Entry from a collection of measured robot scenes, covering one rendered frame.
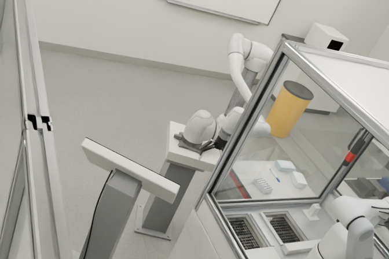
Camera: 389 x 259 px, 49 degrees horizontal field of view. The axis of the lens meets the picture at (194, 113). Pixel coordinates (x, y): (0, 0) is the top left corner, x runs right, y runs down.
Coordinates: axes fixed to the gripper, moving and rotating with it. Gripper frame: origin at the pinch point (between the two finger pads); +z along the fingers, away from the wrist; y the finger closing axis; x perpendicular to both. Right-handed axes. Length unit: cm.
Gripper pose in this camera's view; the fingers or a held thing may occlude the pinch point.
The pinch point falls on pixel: (209, 161)
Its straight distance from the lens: 266.8
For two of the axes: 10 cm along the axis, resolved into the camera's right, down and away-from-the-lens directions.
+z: -4.1, 7.7, 4.9
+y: -9.1, -3.3, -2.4
